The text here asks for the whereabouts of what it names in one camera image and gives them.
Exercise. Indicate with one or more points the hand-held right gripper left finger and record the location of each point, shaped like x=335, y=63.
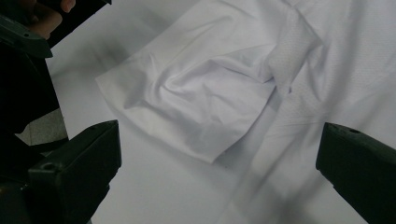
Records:
x=74, y=168

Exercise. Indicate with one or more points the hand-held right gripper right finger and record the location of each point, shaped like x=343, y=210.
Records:
x=364, y=165

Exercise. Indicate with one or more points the white garment with black band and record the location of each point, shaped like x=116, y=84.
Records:
x=202, y=93

